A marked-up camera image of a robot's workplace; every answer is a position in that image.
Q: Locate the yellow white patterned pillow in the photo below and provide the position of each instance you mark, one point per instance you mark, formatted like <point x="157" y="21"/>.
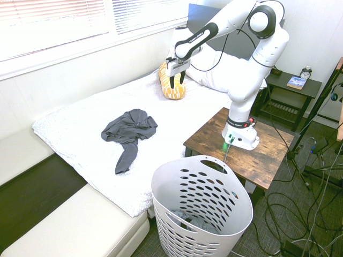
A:
<point x="174" y="93"/>

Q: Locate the white perforated laundry basket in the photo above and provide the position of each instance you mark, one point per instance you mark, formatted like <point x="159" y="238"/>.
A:
<point x="166" y="187"/>

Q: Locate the white bed pillow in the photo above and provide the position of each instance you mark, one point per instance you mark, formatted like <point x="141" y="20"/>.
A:
<point x="214" y="76"/>

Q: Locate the black camera tripod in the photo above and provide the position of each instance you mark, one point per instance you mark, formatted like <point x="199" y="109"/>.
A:
<point x="319" y="104"/>

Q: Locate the white bench cushion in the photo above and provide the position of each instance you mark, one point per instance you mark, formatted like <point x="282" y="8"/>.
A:
<point x="21" y="155"/>
<point x="67" y="227"/>

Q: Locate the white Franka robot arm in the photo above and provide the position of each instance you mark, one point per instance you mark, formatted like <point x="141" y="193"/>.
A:
<point x="241" y="88"/>

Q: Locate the rustic brown wooden table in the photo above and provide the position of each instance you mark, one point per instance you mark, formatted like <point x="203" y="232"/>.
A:
<point x="209" y="139"/>

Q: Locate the black nightstand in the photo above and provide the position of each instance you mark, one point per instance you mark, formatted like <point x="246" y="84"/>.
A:
<point x="281" y="83"/>

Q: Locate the black power adapter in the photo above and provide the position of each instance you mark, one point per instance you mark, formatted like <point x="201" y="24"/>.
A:
<point x="294" y="247"/>

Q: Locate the grey clothes pile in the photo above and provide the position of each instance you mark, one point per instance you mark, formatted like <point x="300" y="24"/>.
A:
<point x="198" y="224"/>

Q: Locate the white textured bedspread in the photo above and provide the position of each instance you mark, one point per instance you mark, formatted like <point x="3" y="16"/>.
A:
<point x="93" y="166"/>

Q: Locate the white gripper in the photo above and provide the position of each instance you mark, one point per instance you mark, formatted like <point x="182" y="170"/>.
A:
<point x="177" y="67"/>

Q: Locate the small dark box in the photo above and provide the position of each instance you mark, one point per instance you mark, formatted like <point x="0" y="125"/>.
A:
<point x="276" y="72"/>

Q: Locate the blue cover book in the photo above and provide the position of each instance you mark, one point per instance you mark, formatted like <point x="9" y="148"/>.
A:
<point x="296" y="83"/>

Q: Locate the wide white window blind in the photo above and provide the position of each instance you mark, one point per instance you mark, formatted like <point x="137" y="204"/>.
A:
<point x="53" y="16"/>

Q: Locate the grey garment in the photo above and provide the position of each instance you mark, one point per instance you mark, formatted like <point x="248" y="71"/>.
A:
<point x="128" y="128"/>

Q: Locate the light wooden panel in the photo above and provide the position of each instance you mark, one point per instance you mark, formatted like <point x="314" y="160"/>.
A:
<point x="340" y="107"/>

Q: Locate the black twin-bell alarm clock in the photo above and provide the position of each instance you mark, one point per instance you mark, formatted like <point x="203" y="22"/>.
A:
<point x="305" y="73"/>

